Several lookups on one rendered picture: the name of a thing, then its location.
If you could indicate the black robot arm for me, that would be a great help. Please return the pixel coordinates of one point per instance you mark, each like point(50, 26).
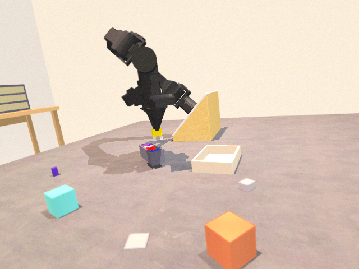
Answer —
point(130, 47)

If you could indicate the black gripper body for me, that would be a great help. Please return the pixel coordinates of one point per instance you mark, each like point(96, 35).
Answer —
point(156, 97)

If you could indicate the small white cube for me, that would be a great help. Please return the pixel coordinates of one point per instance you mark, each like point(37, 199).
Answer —
point(247, 185)

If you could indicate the small purple block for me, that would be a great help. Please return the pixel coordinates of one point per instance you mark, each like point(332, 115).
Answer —
point(55, 171)

